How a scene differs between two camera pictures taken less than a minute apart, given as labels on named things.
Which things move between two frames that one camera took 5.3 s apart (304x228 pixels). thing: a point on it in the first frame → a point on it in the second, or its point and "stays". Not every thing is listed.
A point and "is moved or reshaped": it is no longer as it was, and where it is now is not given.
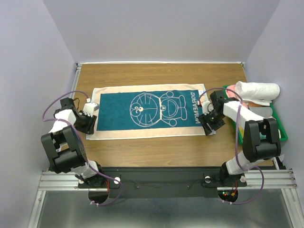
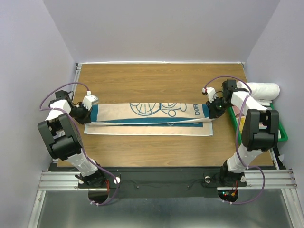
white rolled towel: [260, 93] stays
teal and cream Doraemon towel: [147, 111] is moved or reshaped
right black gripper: [204, 118] → [213, 112]
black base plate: [162, 182] stays
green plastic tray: [240, 135] stays
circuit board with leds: [229, 195] stays
